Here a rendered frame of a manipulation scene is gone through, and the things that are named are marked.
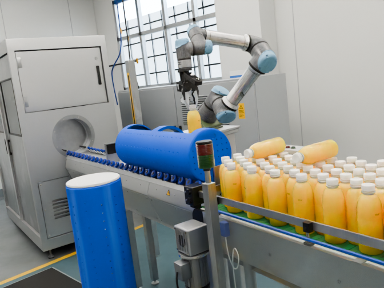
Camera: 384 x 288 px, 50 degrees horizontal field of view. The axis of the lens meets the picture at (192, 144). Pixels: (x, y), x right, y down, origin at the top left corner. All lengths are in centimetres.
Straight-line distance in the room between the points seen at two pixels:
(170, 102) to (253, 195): 300
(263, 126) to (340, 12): 157
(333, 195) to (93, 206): 118
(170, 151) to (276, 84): 207
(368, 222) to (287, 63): 384
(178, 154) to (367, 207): 108
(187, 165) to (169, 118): 258
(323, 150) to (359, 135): 308
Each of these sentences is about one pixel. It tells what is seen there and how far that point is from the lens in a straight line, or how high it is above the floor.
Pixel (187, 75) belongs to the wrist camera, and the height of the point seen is 151.
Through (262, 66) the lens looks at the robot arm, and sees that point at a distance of 236.
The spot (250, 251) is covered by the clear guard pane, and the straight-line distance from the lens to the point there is 163.
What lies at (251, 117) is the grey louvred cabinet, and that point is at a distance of 383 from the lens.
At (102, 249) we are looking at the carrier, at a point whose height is 70.
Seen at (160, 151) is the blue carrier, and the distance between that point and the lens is 228.
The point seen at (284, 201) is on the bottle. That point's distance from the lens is 162.
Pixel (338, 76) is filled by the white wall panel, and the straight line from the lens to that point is 477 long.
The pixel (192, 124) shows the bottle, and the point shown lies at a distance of 217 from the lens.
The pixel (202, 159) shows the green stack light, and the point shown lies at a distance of 152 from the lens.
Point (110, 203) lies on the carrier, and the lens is 214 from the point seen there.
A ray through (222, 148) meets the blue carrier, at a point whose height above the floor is 112.
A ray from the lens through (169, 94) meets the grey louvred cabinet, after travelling 457.
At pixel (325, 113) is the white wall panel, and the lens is 488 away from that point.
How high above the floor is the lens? 149
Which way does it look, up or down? 9 degrees down
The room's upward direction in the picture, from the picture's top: 7 degrees counter-clockwise
